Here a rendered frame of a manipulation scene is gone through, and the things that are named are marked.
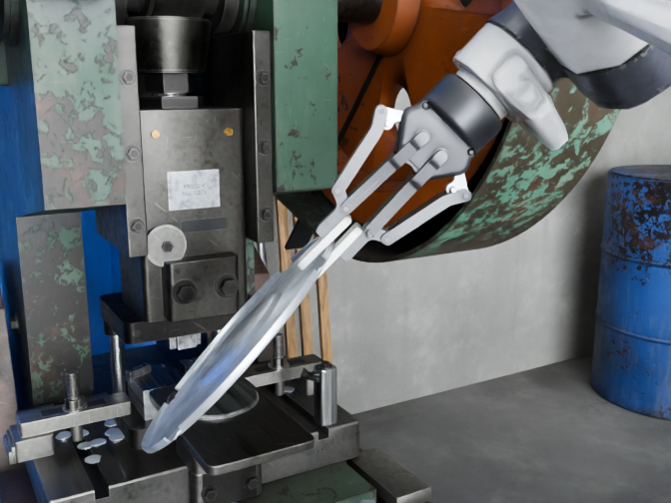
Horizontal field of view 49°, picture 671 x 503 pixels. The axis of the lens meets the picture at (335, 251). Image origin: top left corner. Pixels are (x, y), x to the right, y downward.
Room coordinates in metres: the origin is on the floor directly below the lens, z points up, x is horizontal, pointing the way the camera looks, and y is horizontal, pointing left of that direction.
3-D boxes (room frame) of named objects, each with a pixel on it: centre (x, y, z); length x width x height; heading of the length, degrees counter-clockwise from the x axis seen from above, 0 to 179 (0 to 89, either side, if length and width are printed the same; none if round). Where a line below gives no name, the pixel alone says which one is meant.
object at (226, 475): (0.90, 0.14, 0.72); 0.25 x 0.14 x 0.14; 30
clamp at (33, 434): (0.97, 0.38, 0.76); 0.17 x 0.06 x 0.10; 120
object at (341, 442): (1.05, 0.23, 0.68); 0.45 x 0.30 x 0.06; 120
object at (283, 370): (1.13, 0.08, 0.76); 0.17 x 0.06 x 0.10; 120
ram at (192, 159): (1.01, 0.21, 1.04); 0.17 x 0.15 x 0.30; 30
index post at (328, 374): (1.03, 0.02, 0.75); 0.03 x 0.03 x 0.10; 30
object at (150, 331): (1.05, 0.23, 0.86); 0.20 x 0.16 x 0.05; 120
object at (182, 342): (1.04, 0.23, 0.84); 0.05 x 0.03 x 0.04; 120
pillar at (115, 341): (1.06, 0.33, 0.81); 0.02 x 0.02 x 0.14
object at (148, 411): (1.04, 0.23, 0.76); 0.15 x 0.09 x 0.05; 120
